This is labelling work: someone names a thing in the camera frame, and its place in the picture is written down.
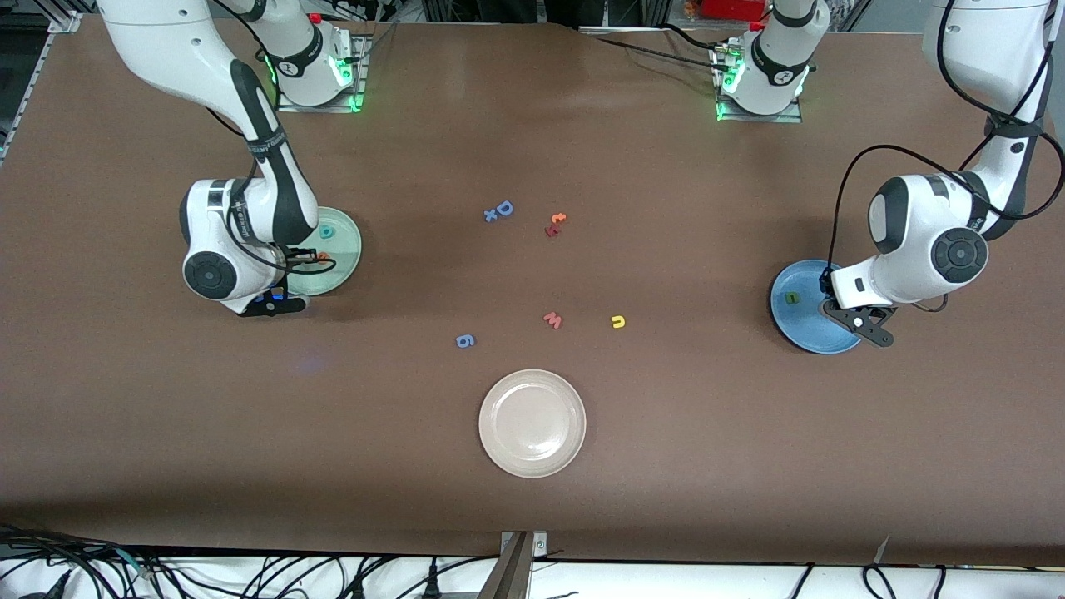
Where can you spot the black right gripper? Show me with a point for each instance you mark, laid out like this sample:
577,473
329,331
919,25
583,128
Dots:
293,258

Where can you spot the red box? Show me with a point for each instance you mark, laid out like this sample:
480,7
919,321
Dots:
732,8

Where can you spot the pink foam letter w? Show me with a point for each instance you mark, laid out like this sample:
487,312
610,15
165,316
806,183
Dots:
553,319

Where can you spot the grey metal bracket post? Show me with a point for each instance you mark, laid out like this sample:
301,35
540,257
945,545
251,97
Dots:
516,566

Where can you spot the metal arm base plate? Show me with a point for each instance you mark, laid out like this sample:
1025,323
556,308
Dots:
316,108
765,119

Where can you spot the aluminium frame profile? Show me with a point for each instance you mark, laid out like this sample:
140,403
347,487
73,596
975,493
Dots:
62,21

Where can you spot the brown table cover sheet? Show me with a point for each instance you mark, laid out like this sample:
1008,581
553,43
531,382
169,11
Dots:
250,416

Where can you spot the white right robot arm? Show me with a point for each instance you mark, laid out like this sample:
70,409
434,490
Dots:
166,42

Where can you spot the blue foam letter D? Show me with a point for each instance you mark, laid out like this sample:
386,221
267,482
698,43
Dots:
502,208

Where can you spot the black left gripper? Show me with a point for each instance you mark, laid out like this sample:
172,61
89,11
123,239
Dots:
827,285

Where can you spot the blue plate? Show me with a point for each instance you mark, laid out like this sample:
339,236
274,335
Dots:
799,324

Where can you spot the white paper scrap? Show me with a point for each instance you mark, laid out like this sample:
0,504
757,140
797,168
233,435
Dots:
882,547

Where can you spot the pale green plate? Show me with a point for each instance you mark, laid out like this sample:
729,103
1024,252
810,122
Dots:
345,249

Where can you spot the beige plate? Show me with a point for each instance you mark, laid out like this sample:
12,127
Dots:
532,424

